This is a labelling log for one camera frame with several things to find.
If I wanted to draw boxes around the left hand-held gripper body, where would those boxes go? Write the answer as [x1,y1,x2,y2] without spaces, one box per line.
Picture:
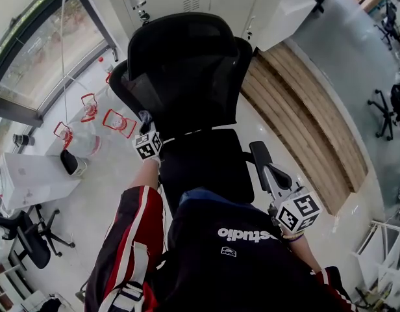
[132,131,164,161]

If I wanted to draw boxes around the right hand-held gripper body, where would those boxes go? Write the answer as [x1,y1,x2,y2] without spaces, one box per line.
[268,181,323,234]

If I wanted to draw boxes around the black mesh office chair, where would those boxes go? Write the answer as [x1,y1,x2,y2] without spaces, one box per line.
[108,12,274,204]

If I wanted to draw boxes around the person's right forearm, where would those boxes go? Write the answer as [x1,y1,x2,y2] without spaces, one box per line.
[286,235,324,274]

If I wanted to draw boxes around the person's left forearm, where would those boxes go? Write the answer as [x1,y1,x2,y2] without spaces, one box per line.
[127,159,162,194]

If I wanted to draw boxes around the wooden step platform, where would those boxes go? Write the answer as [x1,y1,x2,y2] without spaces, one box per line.
[240,41,369,216]

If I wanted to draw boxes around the small bottle with red cap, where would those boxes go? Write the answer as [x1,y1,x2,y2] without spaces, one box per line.
[96,56,115,74]

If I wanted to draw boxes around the small black and white bin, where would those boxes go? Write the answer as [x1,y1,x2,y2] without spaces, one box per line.
[59,148,88,177]

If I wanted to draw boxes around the white metal rack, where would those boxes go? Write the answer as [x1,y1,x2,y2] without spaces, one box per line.
[351,219,400,312]

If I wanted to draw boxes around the person's black and red jacket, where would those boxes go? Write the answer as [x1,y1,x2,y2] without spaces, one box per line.
[84,185,358,312]

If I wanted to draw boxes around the white water dispenser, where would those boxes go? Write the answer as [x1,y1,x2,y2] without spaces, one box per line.
[0,151,82,213]

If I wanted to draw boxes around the black swivel chair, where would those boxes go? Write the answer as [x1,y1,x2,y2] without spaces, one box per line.
[0,203,76,270]
[373,0,400,51]
[368,83,400,142]

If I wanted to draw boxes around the black thermos bottle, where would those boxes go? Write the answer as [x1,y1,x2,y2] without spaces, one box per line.
[12,133,36,147]

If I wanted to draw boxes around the black framed window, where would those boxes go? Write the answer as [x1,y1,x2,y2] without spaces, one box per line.
[0,0,119,128]

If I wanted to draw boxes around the purple wrist bracelet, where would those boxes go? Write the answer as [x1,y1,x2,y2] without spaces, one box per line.
[282,231,305,243]

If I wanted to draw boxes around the white hanging cord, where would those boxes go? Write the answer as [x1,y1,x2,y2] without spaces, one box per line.
[60,0,71,125]

